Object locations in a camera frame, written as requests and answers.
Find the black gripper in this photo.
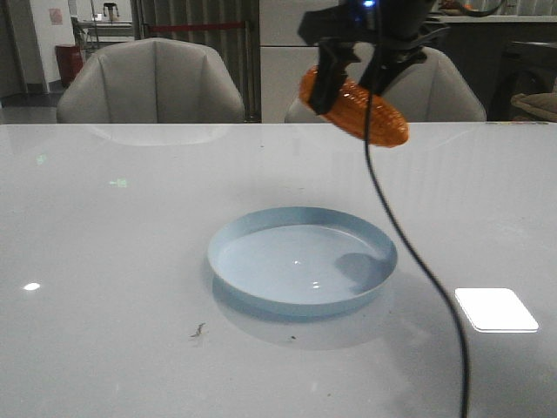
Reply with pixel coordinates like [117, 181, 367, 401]
[298, 0, 449, 115]

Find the orange corn cob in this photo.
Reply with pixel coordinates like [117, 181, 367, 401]
[299, 65, 409, 147]

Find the light blue round plate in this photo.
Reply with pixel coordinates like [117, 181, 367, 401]
[207, 206, 398, 318]

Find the white cabinet column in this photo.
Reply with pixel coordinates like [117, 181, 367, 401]
[259, 0, 339, 123]

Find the right beige upholstered chair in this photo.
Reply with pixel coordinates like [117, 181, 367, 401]
[284, 45, 487, 124]

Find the beige upholstered chair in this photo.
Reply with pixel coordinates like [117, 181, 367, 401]
[57, 37, 245, 124]
[284, 45, 487, 124]

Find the dark counter with white top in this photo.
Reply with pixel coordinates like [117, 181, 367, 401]
[438, 16, 556, 112]

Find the dark chair at right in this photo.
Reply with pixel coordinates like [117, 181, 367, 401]
[487, 41, 556, 121]

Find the beige cushion at right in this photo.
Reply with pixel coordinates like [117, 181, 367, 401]
[510, 92, 556, 122]

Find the red barrier belt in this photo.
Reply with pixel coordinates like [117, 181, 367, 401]
[146, 21, 250, 33]

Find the left beige upholstered chair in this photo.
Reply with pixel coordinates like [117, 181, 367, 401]
[57, 37, 245, 124]

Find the background table with kettle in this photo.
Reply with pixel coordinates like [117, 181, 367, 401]
[68, 0, 134, 49]

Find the red trash bin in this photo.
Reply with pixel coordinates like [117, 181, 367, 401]
[55, 44, 84, 87]

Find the black cable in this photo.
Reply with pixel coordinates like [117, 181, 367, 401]
[362, 0, 508, 418]

